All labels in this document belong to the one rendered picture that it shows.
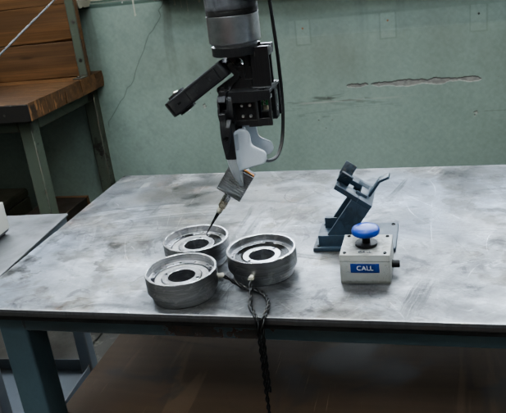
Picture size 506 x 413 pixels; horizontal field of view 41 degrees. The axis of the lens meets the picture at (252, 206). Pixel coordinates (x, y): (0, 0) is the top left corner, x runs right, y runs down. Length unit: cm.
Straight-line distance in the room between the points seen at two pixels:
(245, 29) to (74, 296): 47
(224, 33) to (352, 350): 63
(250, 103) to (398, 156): 167
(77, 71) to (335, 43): 100
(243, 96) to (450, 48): 162
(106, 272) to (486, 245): 60
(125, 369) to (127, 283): 30
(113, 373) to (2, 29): 184
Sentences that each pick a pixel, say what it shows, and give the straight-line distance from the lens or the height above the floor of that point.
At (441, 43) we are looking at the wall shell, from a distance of 252.
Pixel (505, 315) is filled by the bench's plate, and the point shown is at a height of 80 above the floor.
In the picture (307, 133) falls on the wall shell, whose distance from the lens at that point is 264.
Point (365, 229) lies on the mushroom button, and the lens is 96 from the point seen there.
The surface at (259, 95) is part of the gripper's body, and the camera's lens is 97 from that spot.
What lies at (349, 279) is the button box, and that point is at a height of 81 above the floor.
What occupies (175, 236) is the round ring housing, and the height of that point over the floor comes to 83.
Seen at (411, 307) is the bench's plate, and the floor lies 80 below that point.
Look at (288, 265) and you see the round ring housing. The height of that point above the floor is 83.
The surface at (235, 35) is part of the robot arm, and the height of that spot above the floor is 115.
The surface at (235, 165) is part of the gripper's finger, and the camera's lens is 101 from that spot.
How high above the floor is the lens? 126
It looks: 21 degrees down
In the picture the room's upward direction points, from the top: 7 degrees counter-clockwise
